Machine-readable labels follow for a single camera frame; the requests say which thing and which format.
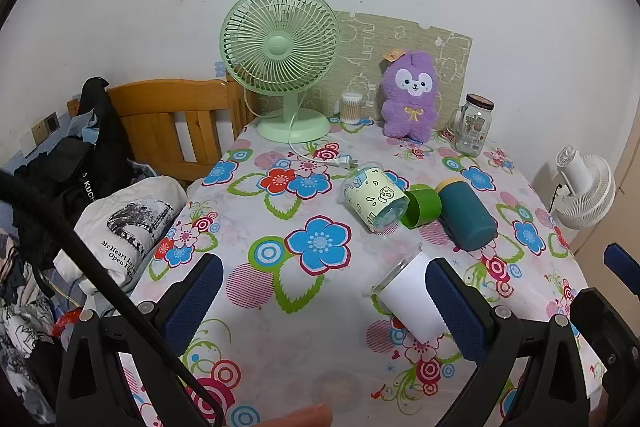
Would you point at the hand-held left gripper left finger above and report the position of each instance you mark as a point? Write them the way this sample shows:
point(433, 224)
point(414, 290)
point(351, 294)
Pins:
point(196, 294)

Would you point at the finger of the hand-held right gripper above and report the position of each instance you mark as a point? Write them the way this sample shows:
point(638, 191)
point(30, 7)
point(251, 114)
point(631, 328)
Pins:
point(607, 332)
point(624, 266)

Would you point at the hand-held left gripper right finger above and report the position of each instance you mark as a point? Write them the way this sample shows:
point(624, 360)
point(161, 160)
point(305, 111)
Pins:
point(457, 312)

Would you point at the white cup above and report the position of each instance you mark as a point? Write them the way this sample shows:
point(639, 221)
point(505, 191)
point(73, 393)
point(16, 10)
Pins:
point(417, 302)

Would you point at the teal cup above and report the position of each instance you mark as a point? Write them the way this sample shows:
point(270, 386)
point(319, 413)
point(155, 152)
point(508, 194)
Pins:
point(467, 217)

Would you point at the green cup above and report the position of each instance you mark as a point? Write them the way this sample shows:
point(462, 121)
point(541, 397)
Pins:
point(425, 204)

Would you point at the printed glass cup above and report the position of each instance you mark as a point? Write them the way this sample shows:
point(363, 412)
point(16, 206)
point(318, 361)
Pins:
point(372, 194)

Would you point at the person's left hand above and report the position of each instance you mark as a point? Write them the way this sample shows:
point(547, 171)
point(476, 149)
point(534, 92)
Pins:
point(300, 418)

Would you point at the white clip fan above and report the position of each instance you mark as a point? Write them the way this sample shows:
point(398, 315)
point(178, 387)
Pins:
point(587, 187)

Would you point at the white printed shirt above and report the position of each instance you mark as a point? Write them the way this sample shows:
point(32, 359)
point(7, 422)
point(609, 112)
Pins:
point(130, 217)

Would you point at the floral tablecloth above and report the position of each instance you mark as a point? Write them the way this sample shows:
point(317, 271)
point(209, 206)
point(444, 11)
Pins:
point(310, 322)

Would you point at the red object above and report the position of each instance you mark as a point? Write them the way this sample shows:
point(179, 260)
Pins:
point(67, 322)

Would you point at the black clothing pile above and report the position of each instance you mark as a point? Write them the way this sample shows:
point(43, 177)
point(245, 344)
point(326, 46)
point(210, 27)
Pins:
point(95, 167)

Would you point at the heap of patterned clothes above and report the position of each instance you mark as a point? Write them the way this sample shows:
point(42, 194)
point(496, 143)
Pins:
point(22, 337)

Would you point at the glass jar mug with lid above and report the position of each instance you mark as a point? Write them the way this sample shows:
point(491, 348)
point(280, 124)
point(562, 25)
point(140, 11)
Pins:
point(472, 127)

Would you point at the wooden headboard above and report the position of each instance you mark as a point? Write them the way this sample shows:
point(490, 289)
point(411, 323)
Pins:
point(165, 107)

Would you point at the light blue cloth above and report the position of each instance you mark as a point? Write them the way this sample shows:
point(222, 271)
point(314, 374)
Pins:
point(82, 129)

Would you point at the purple plush toy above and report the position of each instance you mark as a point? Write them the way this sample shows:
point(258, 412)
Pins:
point(411, 107)

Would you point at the cotton swab jar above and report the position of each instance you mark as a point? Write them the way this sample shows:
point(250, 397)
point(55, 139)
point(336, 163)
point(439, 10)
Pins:
point(351, 109)

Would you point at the beige patterned board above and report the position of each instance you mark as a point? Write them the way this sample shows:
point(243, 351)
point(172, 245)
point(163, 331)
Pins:
point(440, 57)

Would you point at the green desk fan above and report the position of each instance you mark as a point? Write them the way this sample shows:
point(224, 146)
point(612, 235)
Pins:
point(280, 47)

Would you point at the wall socket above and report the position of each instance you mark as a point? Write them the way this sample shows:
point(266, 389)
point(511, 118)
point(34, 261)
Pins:
point(44, 129)

